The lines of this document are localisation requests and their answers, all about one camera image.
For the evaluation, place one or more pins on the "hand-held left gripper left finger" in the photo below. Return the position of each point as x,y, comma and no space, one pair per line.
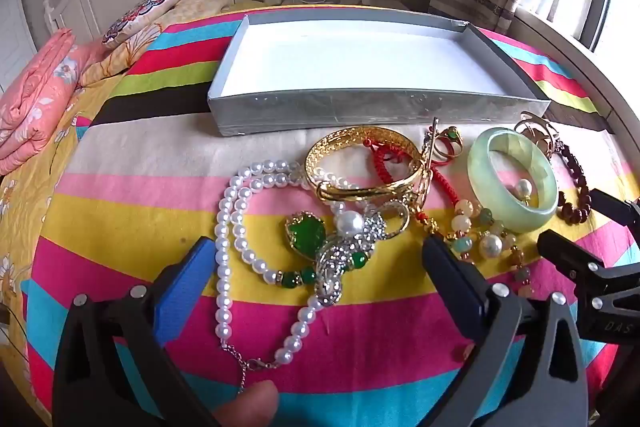
184,292

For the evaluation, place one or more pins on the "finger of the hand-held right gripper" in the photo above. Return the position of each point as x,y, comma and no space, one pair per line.
617,209
567,252

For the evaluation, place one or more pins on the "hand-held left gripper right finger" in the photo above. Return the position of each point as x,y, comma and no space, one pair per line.
450,272

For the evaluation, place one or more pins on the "rhinestone brooch with pearl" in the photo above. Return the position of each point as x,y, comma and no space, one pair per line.
370,227

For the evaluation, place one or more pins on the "pale green jade bangle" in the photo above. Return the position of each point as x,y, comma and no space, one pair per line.
480,167

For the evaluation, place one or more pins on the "gold bangle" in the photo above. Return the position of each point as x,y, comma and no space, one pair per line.
330,142

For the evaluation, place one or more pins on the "silver cardboard box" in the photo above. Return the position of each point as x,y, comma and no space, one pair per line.
350,57

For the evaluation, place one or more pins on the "person's left hand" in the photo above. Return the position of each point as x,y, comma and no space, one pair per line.
252,404

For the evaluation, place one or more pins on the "striped blanket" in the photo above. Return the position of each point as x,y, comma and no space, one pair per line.
150,227

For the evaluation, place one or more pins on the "pearl earring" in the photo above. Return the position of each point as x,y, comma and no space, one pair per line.
524,188

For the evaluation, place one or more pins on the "yellow floral bedsheet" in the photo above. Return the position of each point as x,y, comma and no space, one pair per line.
30,207

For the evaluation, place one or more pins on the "window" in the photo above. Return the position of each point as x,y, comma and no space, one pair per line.
622,17

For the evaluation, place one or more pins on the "pink folded quilt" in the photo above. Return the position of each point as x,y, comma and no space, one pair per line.
35,97

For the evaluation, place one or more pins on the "embroidered round pillow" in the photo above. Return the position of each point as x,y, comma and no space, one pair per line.
142,14

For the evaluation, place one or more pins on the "yellow floral pillow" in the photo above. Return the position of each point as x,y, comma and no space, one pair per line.
200,2

